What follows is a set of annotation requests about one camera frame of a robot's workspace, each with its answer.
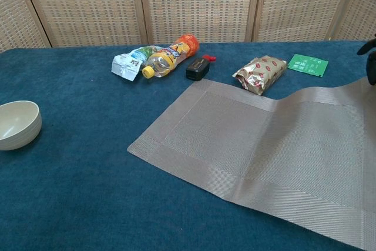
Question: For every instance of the woven folding screen panel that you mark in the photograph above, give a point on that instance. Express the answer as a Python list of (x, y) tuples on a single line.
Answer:
[(199, 4), (85, 4), (302, 4), (14, 13), (361, 13)]

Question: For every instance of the green sachet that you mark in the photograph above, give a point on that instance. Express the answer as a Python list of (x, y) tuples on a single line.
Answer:
[(307, 64)]

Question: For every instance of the grey woven placemat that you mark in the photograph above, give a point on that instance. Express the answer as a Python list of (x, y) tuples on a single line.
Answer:
[(279, 151)]

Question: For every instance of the white round bowl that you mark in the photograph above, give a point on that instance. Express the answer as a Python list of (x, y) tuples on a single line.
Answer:
[(17, 127)]

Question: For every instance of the crumpled white snack wrapper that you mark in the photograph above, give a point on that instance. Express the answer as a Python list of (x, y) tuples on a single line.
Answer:
[(124, 64)]

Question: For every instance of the gold red-print snack packet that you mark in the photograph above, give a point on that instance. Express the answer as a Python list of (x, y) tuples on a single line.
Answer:
[(261, 71)]

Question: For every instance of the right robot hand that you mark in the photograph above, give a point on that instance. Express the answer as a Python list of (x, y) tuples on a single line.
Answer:
[(372, 68)]

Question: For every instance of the black sauce bottle red cap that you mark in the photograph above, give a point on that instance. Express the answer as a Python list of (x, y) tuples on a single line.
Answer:
[(197, 67)]

